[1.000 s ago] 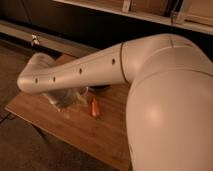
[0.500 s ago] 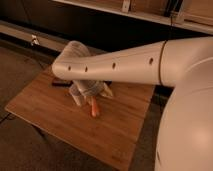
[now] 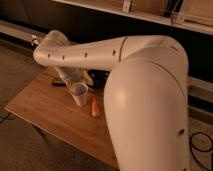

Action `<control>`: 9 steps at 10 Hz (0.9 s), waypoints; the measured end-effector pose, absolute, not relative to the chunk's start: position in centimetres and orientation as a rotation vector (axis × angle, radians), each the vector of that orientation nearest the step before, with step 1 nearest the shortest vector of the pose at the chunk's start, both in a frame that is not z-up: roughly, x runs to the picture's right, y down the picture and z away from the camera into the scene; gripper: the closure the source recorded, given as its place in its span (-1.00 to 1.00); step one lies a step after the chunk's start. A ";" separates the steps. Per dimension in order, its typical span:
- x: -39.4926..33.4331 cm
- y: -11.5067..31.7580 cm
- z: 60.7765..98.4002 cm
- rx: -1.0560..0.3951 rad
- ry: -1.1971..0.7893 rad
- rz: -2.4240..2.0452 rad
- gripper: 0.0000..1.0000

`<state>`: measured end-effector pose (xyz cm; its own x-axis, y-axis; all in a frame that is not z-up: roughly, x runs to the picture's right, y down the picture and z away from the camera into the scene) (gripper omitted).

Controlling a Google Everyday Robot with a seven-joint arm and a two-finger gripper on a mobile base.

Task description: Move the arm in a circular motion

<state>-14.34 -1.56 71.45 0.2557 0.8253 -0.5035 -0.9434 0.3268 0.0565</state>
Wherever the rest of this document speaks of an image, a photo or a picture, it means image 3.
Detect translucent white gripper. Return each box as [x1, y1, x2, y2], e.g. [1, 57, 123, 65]
[55, 67, 84, 88]

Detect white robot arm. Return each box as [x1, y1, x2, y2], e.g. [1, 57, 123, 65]
[33, 30, 190, 171]

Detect clear plastic cup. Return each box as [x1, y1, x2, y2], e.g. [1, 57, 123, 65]
[70, 82, 88, 106]

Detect black pan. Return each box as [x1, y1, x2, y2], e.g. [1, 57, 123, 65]
[51, 70, 109, 90]

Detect wooden table board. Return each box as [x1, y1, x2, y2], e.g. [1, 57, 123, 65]
[6, 68, 118, 169]

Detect orange carrot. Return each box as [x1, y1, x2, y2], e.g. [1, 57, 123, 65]
[91, 98, 100, 117]

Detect wooden shelf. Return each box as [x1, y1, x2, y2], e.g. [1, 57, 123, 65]
[53, 0, 213, 36]

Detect small white wall fixture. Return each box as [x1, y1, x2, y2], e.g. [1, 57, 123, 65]
[31, 35, 39, 46]

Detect black floor cable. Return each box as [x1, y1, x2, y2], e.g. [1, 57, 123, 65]
[188, 131, 213, 171]

